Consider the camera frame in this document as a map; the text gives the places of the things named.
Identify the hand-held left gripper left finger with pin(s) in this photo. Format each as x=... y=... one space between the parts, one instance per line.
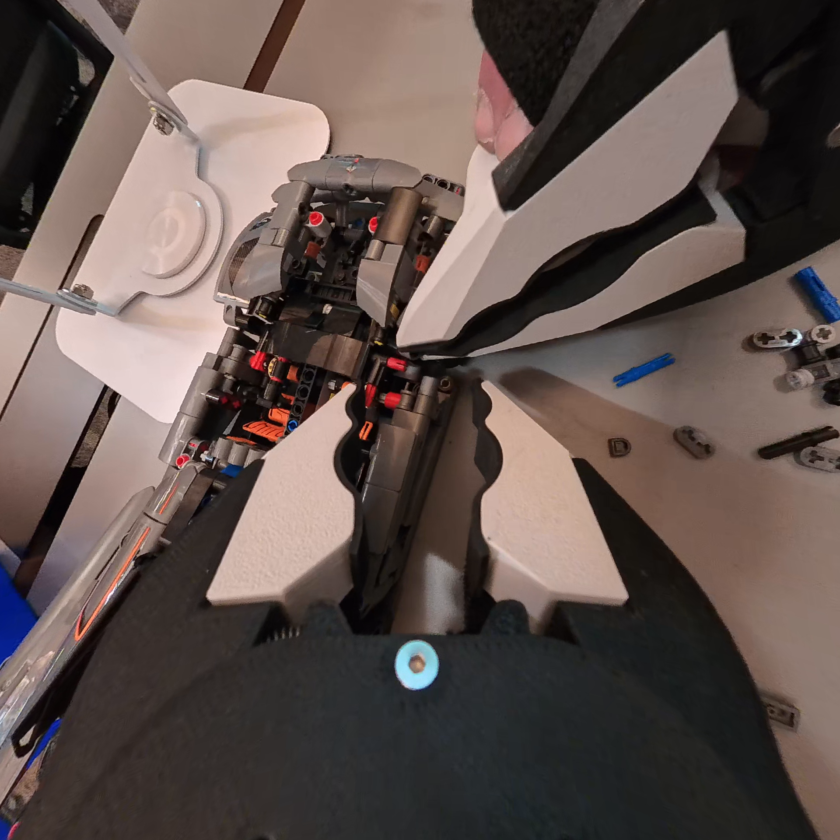
x=289 y=525

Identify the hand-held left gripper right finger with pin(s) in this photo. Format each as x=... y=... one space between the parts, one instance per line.
x=551 y=525

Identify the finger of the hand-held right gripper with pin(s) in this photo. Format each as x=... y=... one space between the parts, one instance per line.
x=623 y=164
x=656 y=282

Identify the grey lego car model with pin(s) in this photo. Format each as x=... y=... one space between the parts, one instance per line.
x=315 y=341

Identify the blue lego pin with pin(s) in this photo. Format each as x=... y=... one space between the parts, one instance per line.
x=644 y=369
x=817 y=292

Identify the small black lego bush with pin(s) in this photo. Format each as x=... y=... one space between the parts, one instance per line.
x=620 y=447

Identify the grey two-hole lego connector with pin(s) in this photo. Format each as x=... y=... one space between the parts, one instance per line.
x=694 y=441

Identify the cluster of small lego connectors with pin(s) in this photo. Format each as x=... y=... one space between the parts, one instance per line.
x=807 y=358

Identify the grey lego axle connector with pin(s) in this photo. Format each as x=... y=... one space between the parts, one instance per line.
x=820 y=459

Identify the person's right hand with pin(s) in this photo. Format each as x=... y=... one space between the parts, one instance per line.
x=499 y=118

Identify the blue plastic bin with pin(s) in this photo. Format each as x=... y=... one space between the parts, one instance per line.
x=13 y=604

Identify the black shelf unit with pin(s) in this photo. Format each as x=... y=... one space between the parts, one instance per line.
x=39 y=98

